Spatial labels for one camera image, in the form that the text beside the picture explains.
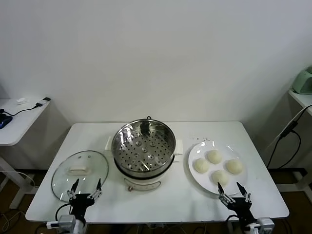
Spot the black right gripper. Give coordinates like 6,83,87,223
217,181,256,225

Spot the perforated steel steamer basket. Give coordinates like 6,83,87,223
111,119,176,173

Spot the mint green appliance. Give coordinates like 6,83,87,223
292,66,312,95

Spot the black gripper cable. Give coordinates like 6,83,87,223
226,214,242,224
55,203,73,221

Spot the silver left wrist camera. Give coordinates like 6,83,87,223
47,215,77,230

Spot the white floor cable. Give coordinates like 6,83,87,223
0,170,36,188

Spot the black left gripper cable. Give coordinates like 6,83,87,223
55,203,73,221

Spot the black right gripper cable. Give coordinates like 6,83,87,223
226,214,242,224

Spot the large white round plate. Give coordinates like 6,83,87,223
188,141,249,195

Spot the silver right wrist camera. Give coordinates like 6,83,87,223
257,217,274,234

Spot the white side table with devices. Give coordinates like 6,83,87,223
0,97,51,210

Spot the round glass pot lid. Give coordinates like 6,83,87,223
51,150,109,203

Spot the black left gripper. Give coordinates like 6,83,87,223
67,178,102,219

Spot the white steamed baozi bun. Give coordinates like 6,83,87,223
225,159,244,175
194,158,210,174
206,150,223,164
211,170,230,188

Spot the blue electronic device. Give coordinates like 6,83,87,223
0,114,13,129

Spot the black charging cable with plug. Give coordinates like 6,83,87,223
0,97,51,117

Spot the black power cable with adapter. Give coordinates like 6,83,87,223
266,104,312,169

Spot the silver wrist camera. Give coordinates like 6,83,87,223
47,215,77,230
257,217,274,234

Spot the steel steamer pot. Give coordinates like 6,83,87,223
104,136,184,192

